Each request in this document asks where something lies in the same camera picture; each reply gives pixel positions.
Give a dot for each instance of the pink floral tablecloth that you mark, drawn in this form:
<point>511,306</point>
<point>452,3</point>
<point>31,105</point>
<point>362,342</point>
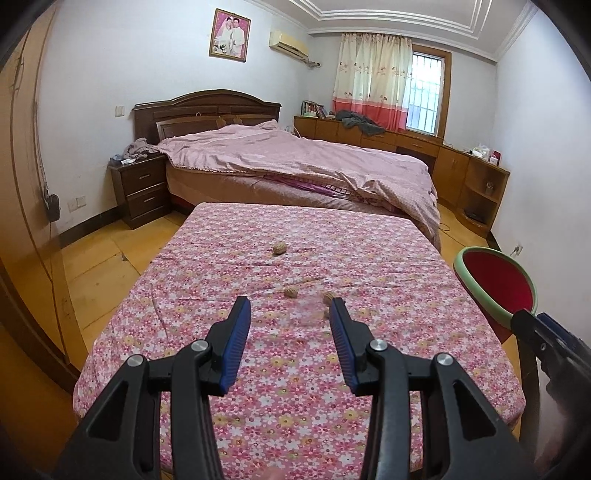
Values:
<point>277,406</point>

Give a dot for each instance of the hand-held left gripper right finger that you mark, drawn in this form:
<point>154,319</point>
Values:
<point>344,350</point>

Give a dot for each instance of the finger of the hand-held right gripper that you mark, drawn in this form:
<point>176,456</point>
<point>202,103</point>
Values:
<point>526,330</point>
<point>556,327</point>

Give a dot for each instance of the wooden corner shelf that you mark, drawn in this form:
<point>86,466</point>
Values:
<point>480,173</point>

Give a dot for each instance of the white wall socket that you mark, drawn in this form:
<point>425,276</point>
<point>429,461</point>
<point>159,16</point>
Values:
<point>77,203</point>
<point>517,249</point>

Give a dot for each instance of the white tissue pack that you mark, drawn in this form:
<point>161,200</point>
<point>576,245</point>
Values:
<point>480,152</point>

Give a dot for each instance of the low wooden cabinet row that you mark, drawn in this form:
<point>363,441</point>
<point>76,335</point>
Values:
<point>415,150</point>

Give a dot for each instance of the dark wooden headboard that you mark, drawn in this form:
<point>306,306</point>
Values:
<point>205,108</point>

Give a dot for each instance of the small red box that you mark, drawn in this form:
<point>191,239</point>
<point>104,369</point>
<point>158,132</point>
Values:
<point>495,158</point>

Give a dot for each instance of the small clutter on nightstand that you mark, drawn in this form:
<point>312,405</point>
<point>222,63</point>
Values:
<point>122,161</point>

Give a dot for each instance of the framed portrait photo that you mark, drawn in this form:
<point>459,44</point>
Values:
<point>229,34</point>

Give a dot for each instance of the row of books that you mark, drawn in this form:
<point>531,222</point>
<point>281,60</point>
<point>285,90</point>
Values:
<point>314,110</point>

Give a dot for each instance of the flat black device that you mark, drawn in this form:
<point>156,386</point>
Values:
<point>474,215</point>

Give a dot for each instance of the wall air conditioner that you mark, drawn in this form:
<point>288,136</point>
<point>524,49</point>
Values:
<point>288,45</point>

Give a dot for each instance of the black power adapter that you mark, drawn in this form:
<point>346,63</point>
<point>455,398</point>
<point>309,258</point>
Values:
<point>53,207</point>

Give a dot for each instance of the dark grey clothes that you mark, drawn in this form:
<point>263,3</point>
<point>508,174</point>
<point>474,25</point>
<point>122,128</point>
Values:
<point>358,122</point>

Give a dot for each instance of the pink crumpled cloth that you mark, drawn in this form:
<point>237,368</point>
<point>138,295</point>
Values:
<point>141,148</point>

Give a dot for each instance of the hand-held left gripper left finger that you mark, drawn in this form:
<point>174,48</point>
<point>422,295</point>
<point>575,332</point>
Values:
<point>235,350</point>

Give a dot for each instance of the bed with brown skirt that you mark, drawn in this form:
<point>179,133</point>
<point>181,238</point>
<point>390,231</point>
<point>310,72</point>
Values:
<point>217,187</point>

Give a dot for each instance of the cream and red curtain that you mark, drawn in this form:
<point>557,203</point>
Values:
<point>369,83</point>

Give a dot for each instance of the dark wooden nightstand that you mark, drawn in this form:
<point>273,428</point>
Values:
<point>143,191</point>

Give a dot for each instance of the barred window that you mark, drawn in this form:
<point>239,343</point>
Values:
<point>425,94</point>

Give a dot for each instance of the wooden wardrobe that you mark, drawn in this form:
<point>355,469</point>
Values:
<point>18,207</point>

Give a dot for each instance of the red bin with green rim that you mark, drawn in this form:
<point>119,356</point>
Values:
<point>498,286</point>

